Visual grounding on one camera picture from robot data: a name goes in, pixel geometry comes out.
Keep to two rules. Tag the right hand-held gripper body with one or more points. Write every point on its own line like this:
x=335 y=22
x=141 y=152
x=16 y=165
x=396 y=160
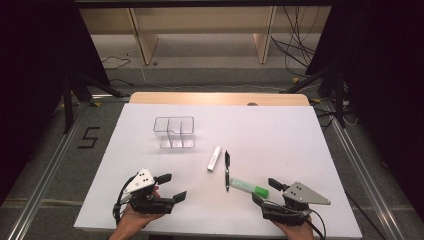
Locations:
x=286 y=211

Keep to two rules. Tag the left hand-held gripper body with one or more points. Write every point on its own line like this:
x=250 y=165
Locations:
x=143 y=203

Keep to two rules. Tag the green highlighter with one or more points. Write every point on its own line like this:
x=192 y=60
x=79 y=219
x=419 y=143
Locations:
x=248 y=187

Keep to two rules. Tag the black pen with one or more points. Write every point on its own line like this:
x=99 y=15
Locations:
x=227 y=170

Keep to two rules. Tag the clear plastic organizer box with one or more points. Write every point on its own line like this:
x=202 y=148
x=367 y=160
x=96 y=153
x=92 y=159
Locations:
x=174 y=131

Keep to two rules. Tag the white tube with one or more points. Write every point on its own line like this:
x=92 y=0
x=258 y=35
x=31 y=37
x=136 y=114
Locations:
x=214 y=158

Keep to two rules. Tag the person's left hand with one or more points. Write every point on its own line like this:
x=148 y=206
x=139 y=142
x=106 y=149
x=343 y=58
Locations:
x=133 y=218

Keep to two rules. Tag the person's right hand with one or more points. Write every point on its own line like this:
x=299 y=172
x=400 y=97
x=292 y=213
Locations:
x=298 y=233

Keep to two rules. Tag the black tripod stand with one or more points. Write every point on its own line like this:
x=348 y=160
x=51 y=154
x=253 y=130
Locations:
x=68 y=103
x=339 y=96

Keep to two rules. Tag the dark curtain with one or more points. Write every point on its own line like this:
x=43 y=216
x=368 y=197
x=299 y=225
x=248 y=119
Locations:
x=33 y=83
x=386 y=83

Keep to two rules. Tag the light wooden desk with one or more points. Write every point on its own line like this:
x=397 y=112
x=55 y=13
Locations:
x=200 y=20

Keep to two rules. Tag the black metal bar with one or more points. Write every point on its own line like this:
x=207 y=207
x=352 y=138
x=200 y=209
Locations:
x=200 y=3

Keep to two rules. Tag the aluminium floor rail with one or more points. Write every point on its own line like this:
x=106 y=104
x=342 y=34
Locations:
x=46 y=180
x=363 y=160

